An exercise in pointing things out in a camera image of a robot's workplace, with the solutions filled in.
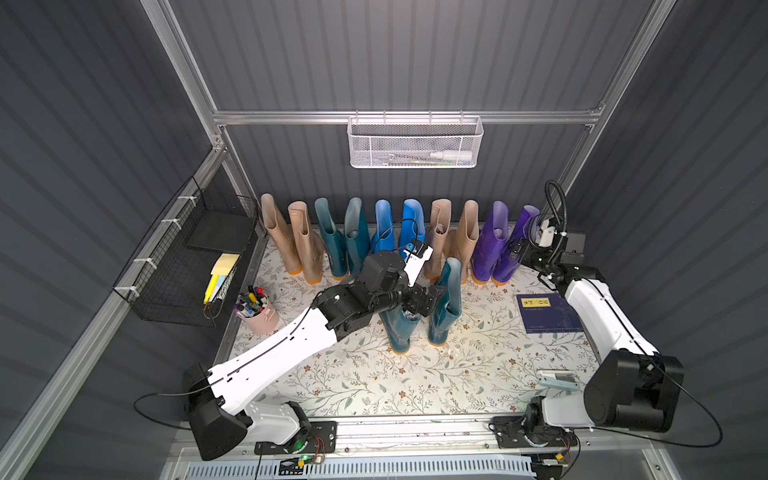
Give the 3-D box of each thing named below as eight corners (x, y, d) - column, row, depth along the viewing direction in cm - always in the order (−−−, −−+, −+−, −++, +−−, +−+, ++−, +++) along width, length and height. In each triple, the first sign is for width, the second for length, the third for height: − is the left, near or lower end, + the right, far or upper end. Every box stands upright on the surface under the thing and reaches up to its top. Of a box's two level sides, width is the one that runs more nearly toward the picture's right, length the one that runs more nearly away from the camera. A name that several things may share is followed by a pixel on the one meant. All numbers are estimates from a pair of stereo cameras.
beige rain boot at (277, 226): (291, 282, 106) (266, 231, 85) (282, 248, 116) (258, 195, 96) (306, 277, 107) (285, 226, 87) (296, 244, 118) (275, 191, 97)
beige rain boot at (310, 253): (309, 289, 104) (288, 238, 83) (307, 255, 114) (288, 202, 93) (325, 286, 105) (308, 235, 84) (321, 253, 115) (306, 200, 94)
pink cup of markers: (250, 334, 94) (231, 312, 82) (258, 310, 99) (241, 286, 88) (277, 334, 94) (261, 312, 82) (283, 310, 99) (269, 286, 88)
